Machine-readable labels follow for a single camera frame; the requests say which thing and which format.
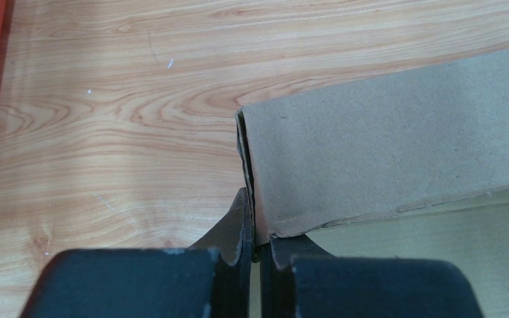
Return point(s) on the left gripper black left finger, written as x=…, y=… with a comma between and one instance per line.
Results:
x=211, y=278

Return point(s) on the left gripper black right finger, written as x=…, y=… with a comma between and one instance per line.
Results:
x=300, y=279

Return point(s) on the brown cardboard paper box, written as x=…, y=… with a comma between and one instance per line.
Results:
x=413, y=164

